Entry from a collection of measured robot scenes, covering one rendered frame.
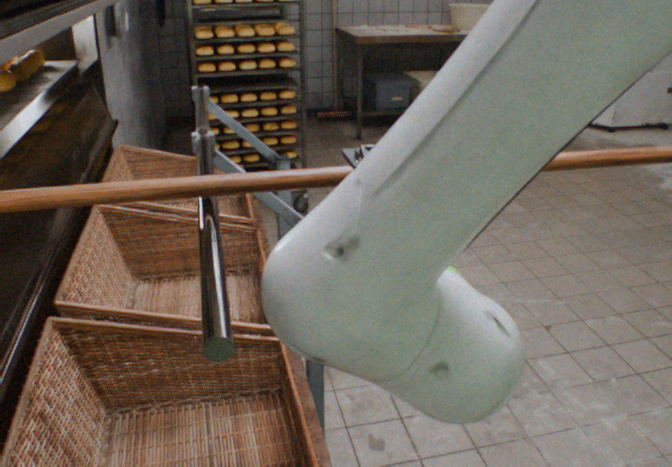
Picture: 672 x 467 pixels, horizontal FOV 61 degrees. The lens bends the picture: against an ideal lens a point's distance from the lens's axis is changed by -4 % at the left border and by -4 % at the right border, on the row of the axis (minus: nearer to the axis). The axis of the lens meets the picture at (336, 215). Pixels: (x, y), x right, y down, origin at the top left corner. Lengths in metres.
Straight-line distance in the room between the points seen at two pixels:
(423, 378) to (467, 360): 0.04
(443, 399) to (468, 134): 0.21
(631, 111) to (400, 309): 5.91
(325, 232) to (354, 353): 0.09
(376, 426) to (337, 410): 0.16
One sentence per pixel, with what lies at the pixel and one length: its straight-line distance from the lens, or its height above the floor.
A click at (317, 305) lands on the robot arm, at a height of 1.29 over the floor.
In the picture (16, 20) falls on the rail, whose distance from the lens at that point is 0.85.
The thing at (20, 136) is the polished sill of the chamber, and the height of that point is 1.18.
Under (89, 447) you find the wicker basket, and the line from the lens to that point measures 1.28.
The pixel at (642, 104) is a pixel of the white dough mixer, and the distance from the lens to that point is 6.33.
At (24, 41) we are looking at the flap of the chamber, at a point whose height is 1.41.
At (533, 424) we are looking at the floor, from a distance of 2.29.
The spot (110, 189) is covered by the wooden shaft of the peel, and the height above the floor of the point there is 1.20.
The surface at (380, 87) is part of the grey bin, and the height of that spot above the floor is 0.43.
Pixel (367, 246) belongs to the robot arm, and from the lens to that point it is 0.38.
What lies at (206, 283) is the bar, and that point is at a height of 1.17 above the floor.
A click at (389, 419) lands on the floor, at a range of 2.21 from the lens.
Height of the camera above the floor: 1.50
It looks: 23 degrees down
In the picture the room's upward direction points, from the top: straight up
